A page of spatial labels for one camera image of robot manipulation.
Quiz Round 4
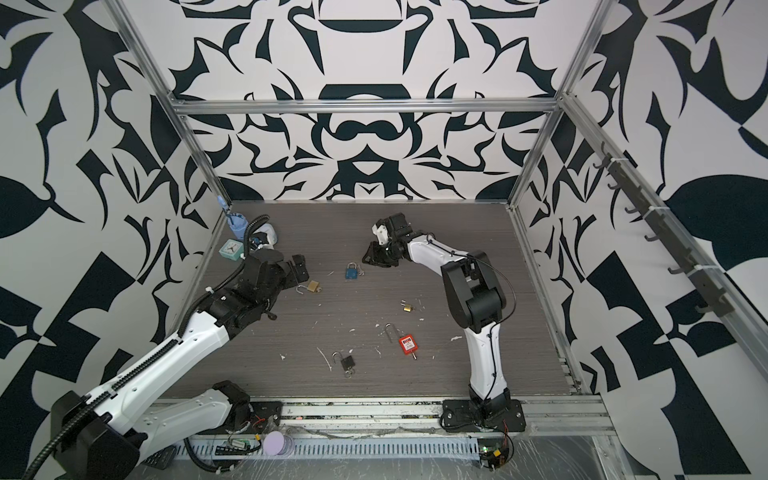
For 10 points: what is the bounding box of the blue padlock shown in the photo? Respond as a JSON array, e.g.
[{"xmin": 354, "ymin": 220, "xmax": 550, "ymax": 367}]
[{"xmin": 344, "ymin": 262, "xmax": 360, "ymax": 280}]

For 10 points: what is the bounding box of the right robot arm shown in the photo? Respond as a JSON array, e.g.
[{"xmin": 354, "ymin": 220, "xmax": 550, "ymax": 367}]
[{"xmin": 363, "ymin": 213, "xmax": 526, "ymax": 433}]

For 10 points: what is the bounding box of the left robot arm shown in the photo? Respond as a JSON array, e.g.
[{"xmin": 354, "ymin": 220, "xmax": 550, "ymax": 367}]
[{"xmin": 22, "ymin": 214, "xmax": 309, "ymax": 479}]

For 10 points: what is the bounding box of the light blue alarm clock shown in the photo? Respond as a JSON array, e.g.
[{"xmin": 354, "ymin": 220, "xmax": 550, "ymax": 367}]
[{"xmin": 251, "ymin": 222, "xmax": 278, "ymax": 250}]

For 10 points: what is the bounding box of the green small clock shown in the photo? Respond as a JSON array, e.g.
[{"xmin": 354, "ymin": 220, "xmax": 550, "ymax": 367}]
[{"xmin": 218, "ymin": 239, "xmax": 244, "ymax": 261}]

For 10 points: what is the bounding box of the blue pen holder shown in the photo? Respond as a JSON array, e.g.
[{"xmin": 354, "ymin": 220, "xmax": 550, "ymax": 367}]
[{"xmin": 217, "ymin": 196, "xmax": 249, "ymax": 241}]

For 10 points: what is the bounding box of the red safety padlock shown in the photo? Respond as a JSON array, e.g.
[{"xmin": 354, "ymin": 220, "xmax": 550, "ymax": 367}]
[{"xmin": 384, "ymin": 323, "xmax": 418, "ymax": 360}]

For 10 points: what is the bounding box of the small black padlock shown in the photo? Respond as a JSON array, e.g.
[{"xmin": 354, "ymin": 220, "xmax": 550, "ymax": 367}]
[{"xmin": 332, "ymin": 351, "xmax": 356, "ymax": 378}]

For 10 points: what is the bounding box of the purple round disc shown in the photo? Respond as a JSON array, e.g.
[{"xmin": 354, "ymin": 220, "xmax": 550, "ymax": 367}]
[{"xmin": 262, "ymin": 431, "xmax": 293, "ymax": 456}]

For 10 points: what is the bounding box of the green circuit board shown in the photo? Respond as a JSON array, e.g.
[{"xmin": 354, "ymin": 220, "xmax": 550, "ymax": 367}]
[{"xmin": 215, "ymin": 436, "xmax": 262, "ymax": 456}]

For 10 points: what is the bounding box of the right electronics board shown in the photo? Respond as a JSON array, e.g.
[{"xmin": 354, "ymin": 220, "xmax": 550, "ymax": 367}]
[{"xmin": 478, "ymin": 436, "xmax": 515, "ymax": 471}]

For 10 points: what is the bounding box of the black remote control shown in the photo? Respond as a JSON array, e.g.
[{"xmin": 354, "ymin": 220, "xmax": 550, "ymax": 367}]
[{"xmin": 142, "ymin": 445, "xmax": 177, "ymax": 470}]

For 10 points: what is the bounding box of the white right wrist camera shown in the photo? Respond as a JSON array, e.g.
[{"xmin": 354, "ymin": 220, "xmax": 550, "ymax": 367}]
[{"xmin": 371, "ymin": 224, "xmax": 390, "ymax": 246}]

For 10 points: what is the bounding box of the white cable duct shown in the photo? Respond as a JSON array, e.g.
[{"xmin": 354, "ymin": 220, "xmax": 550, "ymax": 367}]
[{"xmin": 190, "ymin": 437, "xmax": 481, "ymax": 461}]

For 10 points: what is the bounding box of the aluminium frame corner post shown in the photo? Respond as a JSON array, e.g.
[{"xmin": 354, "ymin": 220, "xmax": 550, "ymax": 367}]
[{"xmin": 103, "ymin": 0, "xmax": 231, "ymax": 205}]

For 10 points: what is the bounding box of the wall hook rack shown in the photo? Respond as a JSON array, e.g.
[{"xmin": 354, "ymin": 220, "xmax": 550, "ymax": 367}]
[{"xmin": 595, "ymin": 151, "xmax": 737, "ymax": 317}]

